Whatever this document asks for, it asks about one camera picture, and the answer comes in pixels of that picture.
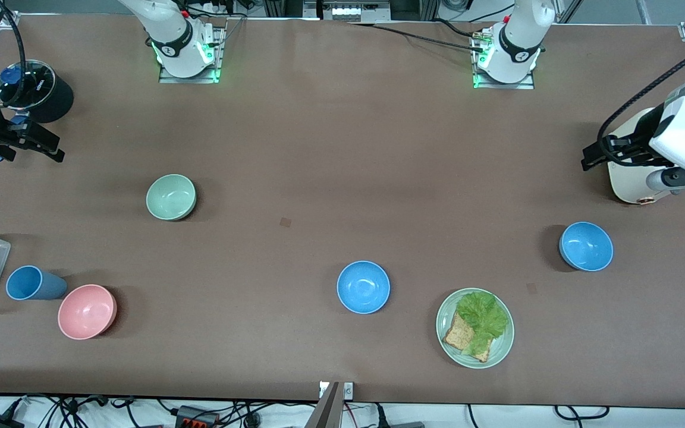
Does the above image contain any blue bowl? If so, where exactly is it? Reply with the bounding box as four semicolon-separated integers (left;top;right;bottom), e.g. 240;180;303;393
337;260;391;314
559;222;614;272

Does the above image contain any green bowl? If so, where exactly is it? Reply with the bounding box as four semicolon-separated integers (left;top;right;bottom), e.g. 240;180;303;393
146;174;197;222

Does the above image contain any pink bowl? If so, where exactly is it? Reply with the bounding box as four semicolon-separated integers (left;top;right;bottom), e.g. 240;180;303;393
58;284;118;341

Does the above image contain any white toaster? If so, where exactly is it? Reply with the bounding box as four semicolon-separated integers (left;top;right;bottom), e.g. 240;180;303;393
606;107;685;206

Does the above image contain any black pot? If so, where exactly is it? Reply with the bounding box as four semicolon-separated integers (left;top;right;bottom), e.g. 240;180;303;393
0;59;74;124

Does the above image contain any glass lid with blue knob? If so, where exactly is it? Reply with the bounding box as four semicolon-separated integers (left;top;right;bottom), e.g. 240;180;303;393
0;59;56;111

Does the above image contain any blue cup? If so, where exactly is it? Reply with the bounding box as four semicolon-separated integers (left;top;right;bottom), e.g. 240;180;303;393
6;265;68;301

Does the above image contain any green lettuce leaf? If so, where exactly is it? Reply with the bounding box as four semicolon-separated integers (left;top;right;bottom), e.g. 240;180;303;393
457;290;510;357

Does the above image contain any green plate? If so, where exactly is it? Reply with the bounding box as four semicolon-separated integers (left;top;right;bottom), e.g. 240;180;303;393
436;288;515;369

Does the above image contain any brown bread slice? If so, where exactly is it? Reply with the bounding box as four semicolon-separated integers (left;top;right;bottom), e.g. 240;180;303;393
442;312;492;363

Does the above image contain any brown table cover sheet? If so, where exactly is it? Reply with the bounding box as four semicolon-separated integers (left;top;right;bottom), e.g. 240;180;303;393
0;13;685;411

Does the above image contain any white power strip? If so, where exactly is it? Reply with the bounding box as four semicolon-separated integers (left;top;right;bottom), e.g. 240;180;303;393
322;0;392;22

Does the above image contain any black orange power adapter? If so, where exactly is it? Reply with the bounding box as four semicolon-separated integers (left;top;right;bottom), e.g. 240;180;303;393
175;405;220;428

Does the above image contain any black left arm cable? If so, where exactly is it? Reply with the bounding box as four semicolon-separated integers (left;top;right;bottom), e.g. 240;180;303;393
597;37;685;167

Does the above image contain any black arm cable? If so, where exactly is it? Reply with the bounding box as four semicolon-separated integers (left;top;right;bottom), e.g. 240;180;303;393
597;37;685;167
0;0;27;109

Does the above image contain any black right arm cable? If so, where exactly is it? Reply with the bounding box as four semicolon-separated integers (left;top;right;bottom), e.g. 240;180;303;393
0;0;27;109

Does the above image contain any black table cable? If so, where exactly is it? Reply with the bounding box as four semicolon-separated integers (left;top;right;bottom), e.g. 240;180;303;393
347;20;487;54

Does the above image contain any black looped cable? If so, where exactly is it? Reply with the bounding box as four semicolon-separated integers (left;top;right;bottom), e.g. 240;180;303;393
553;405;611;421

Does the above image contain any white mounting bracket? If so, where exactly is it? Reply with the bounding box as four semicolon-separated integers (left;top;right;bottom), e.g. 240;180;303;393
319;382;354;399

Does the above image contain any grey camera stand pole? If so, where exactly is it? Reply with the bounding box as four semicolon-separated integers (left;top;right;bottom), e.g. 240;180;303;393
304;382;343;428

